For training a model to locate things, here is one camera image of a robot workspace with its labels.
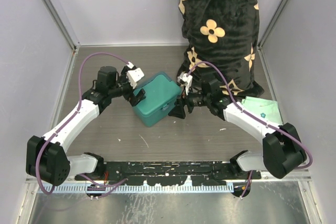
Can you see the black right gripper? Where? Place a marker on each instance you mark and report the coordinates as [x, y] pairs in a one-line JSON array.
[[178, 110]]

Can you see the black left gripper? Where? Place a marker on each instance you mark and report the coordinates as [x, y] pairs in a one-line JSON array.
[[133, 99]]

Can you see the teal medicine kit box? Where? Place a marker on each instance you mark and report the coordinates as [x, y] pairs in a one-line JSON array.
[[161, 93]]

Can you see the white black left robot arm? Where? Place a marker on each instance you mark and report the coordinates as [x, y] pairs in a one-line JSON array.
[[46, 156]]

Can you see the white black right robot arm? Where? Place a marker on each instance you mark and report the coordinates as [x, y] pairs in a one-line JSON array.
[[281, 149]]

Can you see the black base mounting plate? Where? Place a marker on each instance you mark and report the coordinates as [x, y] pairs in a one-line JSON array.
[[201, 173]]

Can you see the light green cloth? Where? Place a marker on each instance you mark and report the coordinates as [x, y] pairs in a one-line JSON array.
[[266, 109]]

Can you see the black floral plush blanket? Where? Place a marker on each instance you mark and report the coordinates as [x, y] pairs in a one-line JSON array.
[[222, 40]]

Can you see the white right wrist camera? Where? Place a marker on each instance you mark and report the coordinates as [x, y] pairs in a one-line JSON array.
[[185, 80]]

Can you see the aluminium slotted rail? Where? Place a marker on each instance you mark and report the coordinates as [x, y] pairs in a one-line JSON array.
[[84, 184]]

